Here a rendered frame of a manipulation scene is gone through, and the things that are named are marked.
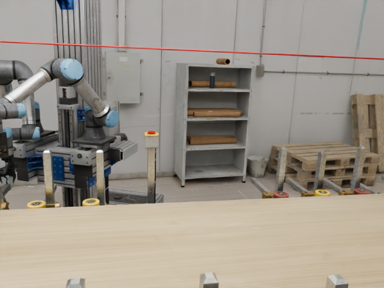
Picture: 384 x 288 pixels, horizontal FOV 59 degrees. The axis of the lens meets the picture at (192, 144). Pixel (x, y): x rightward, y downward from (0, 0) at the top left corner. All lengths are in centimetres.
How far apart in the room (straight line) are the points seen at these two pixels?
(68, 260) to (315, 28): 477
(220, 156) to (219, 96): 86
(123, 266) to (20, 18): 361
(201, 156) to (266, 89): 134
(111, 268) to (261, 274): 51
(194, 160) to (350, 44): 293
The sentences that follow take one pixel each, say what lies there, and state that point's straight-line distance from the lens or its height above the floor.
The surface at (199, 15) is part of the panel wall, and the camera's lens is 467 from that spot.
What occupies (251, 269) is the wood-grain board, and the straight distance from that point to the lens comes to 128.
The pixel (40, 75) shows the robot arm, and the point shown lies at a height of 148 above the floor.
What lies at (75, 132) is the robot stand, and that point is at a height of 105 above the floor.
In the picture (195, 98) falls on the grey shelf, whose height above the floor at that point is 110.
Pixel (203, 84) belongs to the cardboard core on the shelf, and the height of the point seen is 129.
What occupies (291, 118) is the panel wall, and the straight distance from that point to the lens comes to 536.
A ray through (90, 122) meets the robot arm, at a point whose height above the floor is 117.
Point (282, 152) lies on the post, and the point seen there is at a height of 112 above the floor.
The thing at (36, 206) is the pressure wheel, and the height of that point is 91.
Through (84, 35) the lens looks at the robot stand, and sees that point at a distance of 258.
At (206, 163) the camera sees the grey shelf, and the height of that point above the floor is 16.
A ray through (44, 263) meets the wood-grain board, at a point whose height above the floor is 90.
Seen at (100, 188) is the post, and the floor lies 94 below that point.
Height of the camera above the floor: 160
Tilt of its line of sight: 14 degrees down
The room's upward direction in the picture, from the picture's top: 2 degrees clockwise
